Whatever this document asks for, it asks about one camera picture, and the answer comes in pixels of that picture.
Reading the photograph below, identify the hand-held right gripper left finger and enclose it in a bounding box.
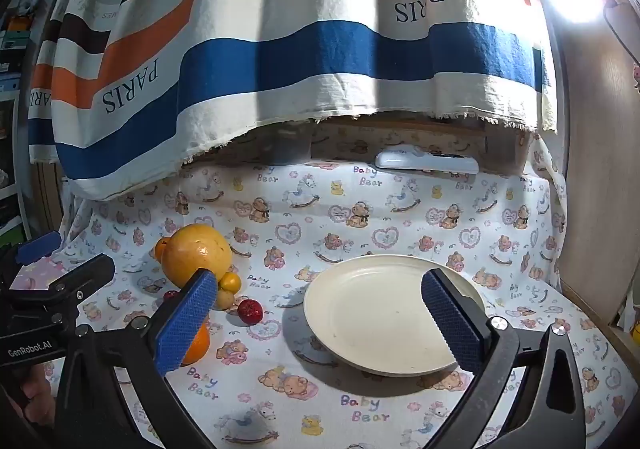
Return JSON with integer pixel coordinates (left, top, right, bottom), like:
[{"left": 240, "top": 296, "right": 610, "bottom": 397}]
[{"left": 54, "top": 268, "right": 221, "bottom": 449}]

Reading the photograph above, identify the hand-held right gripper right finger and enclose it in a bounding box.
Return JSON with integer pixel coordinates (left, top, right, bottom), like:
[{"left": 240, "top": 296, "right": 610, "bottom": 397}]
[{"left": 421, "top": 268, "right": 587, "bottom": 449}]

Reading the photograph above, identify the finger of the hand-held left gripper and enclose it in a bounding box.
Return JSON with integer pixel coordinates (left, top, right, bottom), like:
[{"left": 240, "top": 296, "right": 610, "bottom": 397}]
[
  {"left": 15, "top": 231, "right": 62, "bottom": 266},
  {"left": 10, "top": 253, "right": 117, "bottom": 310}
]

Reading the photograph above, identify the orange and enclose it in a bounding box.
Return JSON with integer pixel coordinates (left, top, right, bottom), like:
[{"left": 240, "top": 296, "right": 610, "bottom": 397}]
[{"left": 181, "top": 323, "right": 211, "bottom": 366}]

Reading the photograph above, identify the red textured fruit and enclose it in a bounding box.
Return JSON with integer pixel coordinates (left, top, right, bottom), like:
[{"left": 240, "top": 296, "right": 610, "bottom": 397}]
[{"left": 237, "top": 299, "right": 264, "bottom": 326}]

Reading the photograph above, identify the large yellow apple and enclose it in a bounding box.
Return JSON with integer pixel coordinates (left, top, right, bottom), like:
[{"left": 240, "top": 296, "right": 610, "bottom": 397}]
[{"left": 162, "top": 224, "right": 234, "bottom": 291}]

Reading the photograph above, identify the cream round plate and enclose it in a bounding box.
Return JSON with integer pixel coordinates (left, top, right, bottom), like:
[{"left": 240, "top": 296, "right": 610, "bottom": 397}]
[{"left": 303, "top": 255, "right": 487, "bottom": 376}]

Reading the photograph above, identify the person's left hand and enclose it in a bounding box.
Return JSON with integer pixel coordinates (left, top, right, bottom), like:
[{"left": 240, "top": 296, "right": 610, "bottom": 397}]
[{"left": 15, "top": 365, "right": 56, "bottom": 426}]

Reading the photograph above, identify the bear printed cloth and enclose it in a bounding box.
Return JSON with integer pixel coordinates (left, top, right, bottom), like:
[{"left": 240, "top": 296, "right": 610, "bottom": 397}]
[{"left": 10, "top": 129, "right": 636, "bottom": 449}]

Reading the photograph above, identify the white remote control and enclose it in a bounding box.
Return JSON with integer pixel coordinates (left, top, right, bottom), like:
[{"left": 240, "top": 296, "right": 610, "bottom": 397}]
[{"left": 375, "top": 146, "right": 480, "bottom": 175}]

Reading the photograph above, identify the storage shelf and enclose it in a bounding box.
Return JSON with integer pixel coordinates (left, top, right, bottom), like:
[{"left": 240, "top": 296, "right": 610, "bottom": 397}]
[{"left": 0, "top": 0, "right": 57, "bottom": 242}]

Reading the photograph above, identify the clear plastic container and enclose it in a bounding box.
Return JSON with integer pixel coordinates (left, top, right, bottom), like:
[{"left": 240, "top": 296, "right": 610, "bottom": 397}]
[{"left": 271, "top": 128, "right": 312, "bottom": 166}]

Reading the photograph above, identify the wooden board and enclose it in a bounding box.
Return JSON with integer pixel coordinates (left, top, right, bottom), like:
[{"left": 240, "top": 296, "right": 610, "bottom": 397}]
[{"left": 550, "top": 0, "right": 640, "bottom": 335}]

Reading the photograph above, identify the striped blanket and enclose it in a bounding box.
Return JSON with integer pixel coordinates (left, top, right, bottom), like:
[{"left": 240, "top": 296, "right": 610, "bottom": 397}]
[{"left": 27, "top": 0, "right": 558, "bottom": 202}]

